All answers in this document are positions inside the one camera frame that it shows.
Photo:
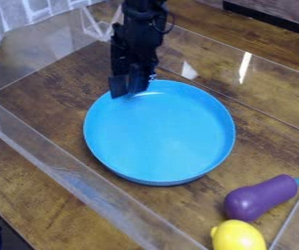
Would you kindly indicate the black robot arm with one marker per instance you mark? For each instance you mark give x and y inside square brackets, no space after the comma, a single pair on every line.
[143,8]

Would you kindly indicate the small black tab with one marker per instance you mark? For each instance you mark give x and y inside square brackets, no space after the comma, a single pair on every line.
[118,86]

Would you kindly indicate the purple toy eggplant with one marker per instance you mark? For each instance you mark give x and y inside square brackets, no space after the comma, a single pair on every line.
[248,202]

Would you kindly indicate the clear acrylic enclosure wall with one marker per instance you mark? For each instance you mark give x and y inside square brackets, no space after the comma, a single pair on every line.
[63,201]

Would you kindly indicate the blue round plate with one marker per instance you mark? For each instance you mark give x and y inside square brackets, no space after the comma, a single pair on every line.
[164,137]

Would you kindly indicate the white patterned curtain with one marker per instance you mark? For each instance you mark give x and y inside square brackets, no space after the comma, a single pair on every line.
[19,13]

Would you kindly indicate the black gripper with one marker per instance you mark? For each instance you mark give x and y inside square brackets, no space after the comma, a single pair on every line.
[135,41]

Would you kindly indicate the yellow toy lemon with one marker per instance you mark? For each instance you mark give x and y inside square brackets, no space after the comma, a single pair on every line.
[236,235]

